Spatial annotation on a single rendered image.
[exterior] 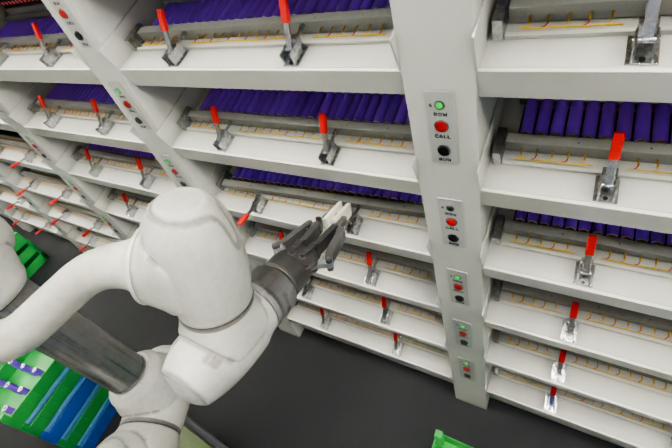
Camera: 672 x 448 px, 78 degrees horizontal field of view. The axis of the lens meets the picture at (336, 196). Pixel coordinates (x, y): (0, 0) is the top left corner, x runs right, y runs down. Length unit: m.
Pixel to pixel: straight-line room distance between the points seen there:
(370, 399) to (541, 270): 0.89
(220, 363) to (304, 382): 1.05
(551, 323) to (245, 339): 0.64
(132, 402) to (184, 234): 0.81
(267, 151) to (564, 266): 0.59
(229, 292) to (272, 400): 1.14
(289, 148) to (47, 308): 0.47
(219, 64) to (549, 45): 0.50
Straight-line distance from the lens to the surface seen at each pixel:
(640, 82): 0.53
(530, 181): 0.66
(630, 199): 0.66
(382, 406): 1.52
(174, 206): 0.49
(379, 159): 0.73
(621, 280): 0.82
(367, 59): 0.60
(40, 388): 1.73
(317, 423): 1.55
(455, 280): 0.87
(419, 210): 0.85
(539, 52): 0.54
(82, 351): 1.13
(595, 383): 1.17
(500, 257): 0.82
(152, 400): 1.24
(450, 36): 0.52
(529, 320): 0.98
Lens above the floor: 1.42
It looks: 42 degrees down
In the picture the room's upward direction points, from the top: 20 degrees counter-clockwise
